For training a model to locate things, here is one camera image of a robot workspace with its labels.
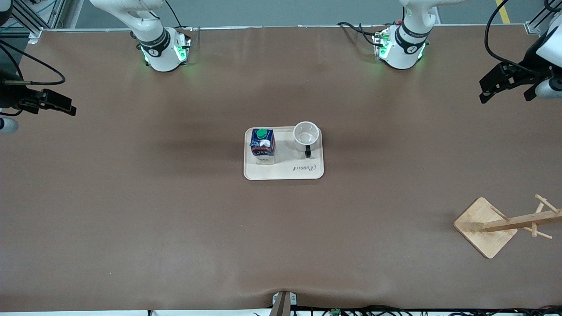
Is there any arm base black cable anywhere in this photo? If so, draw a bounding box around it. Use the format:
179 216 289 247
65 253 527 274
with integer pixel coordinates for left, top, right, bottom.
337 21 382 47
165 0 194 32

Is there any blue milk carton green cap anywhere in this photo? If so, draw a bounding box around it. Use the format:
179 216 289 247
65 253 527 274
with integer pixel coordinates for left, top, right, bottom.
249 128 276 165

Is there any camera stand post with bracket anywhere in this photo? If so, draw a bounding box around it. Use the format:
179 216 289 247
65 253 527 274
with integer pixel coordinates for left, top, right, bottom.
269 291 298 316

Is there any yellow floor tape strip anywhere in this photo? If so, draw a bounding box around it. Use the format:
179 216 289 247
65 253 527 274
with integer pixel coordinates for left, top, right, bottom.
495 0 512 25

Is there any right arm base black cable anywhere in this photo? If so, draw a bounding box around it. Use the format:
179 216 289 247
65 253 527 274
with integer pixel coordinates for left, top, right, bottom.
165 0 194 32

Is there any wooden cup rack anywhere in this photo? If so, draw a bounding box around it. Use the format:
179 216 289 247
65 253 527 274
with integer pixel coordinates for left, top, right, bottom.
453 194 562 259

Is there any aluminium frame post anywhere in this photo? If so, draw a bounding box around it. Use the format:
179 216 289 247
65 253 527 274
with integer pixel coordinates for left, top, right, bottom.
525 0 562 36
0 0 66 43

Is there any brown table cover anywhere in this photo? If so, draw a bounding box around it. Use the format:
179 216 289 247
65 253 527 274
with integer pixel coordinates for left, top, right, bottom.
0 24 562 313

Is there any white cup with black handle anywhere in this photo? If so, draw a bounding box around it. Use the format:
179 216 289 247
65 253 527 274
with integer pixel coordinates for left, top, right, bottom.
293 121 320 159

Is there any left arm base black cable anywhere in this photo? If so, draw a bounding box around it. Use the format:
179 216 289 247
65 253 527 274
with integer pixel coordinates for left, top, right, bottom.
337 21 382 47

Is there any cream tray with rabbit print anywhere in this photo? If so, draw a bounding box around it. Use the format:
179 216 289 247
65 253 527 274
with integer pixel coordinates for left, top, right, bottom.
244 126 324 181

